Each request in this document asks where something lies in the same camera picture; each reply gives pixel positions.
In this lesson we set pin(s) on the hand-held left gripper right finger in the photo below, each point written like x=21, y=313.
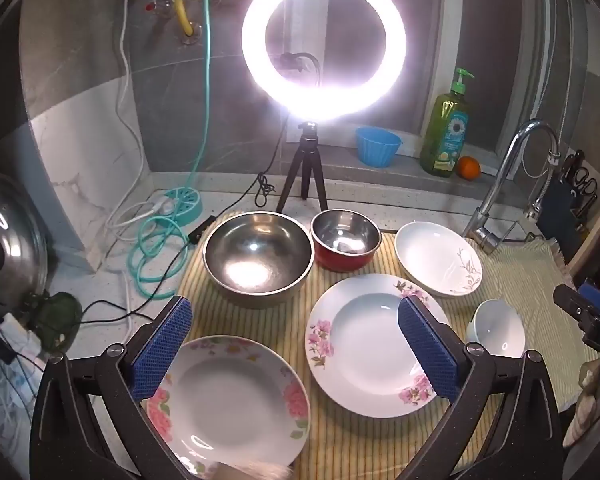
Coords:
x=427, y=352

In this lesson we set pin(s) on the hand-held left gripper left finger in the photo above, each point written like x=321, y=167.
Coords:
x=161, y=347

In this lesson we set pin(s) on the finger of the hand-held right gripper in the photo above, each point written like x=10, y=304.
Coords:
x=592, y=296

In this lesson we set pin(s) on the white plate small pink flowers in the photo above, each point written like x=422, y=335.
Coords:
x=365, y=340

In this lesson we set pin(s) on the white plate large pink flowers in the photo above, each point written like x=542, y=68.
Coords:
x=225, y=405

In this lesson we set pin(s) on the white bowl with branch print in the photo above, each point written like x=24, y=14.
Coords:
x=432, y=255

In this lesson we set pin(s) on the large stainless steel bowl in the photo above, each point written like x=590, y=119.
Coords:
x=257, y=255

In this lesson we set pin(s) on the person's right hand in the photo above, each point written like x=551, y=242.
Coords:
x=582, y=405

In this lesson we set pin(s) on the person's left hand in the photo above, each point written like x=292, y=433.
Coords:
x=252, y=472

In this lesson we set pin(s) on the pale green striped cloth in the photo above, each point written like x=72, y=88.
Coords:
x=535, y=280

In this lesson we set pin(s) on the small white bowl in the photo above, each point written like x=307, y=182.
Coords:
x=497, y=330

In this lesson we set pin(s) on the black knife holder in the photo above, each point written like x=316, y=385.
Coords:
x=565, y=210

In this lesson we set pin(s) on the dark green scrubber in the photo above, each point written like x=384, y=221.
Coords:
x=55, y=320

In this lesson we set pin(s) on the black scissors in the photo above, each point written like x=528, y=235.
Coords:
x=585, y=180

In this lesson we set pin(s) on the yellow striped cloth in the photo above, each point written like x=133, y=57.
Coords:
x=290, y=320

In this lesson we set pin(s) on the white power adapter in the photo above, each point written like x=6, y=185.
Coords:
x=22, y=332

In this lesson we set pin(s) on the red stainless steel bowl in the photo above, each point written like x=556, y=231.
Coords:
x=345, y=240

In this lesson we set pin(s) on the chrome kitchen faucet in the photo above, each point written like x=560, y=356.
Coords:
x=500, y=175

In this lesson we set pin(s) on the orange fruit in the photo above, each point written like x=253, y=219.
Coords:
x=468, y=168

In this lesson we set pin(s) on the steel pot lid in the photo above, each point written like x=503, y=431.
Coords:
x=15, y=240

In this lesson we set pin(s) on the blue ribbed plastic bowl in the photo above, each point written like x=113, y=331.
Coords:
x=377, y=147

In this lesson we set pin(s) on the green dish soap bottle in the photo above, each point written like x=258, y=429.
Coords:
x=447, y=135

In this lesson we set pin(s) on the black tripod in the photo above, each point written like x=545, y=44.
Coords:
x=307, y=160

